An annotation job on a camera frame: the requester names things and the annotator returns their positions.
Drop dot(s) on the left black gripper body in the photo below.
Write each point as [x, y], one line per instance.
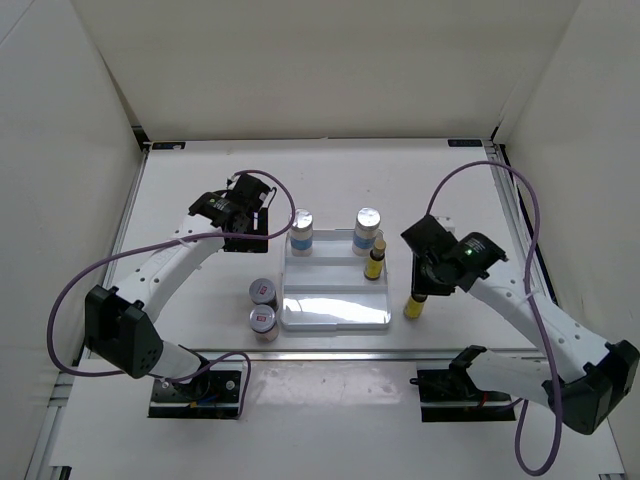
[249, 226]

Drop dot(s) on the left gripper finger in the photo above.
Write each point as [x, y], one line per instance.
[246, 246]
[261, 224]

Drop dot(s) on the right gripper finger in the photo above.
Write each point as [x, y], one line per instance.
[436, 289]
[416, 278]

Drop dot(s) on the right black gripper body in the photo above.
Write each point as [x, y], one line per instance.
[428, 273]

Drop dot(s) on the yellow label bottle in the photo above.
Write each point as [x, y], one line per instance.
[375, 262]
[414, 306]

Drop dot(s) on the blue label bead jar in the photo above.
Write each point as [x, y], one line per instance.
[301, 233]
[367, 224]

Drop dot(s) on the dark spice jar red label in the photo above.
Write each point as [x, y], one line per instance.
[262, 291]

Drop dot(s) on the tan spice jar red label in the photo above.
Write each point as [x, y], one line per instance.
[263, 323]

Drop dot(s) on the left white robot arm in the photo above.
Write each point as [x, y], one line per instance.
[119, 322]

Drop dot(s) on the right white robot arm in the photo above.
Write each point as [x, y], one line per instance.
[587, 376]

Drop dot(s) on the white tiered organizer tray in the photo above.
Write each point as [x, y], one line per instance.
[327, 291]

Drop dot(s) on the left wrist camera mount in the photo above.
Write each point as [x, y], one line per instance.
[266, 198]

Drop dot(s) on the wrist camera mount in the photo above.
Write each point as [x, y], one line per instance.
[266, 198]
[447, 223]

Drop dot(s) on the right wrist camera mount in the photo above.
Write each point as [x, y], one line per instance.
[447, 223]

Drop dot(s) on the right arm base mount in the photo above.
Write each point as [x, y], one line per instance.
[447, 395]

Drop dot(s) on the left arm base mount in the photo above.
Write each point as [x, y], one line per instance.
[217, 393]

